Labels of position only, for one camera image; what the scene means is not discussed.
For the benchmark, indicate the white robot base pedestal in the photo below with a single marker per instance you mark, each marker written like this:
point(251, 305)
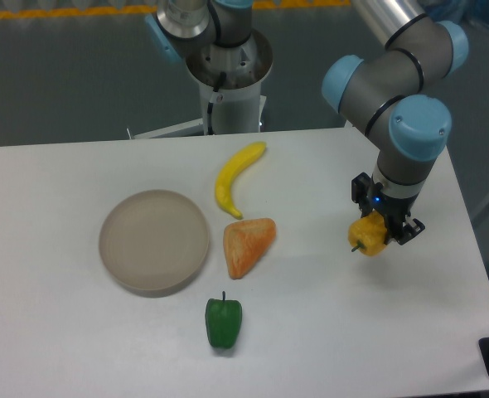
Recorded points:
point(229, 83)

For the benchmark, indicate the orange toy triangular bread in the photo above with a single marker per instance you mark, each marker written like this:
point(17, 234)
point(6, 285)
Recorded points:
point(245, 242)

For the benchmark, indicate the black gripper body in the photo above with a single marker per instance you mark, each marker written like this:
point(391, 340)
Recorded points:
point(391, 200)

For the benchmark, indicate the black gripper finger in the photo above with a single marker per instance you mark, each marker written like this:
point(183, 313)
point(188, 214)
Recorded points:
point(402, 231)
point(360, 187)

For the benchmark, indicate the yellow toy banana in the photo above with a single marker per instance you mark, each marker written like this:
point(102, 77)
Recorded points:
point(226, 177)

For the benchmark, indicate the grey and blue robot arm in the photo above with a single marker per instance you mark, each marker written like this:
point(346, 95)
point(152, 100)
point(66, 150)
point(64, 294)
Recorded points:
point(383, 99)

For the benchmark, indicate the green toy bell pepper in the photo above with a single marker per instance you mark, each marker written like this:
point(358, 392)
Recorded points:
point(223, 319)

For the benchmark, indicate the beige round plate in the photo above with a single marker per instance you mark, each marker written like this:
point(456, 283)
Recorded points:
point(154, 243)

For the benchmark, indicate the yellow toy bell pepper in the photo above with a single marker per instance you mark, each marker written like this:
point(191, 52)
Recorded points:
point(367, 234)

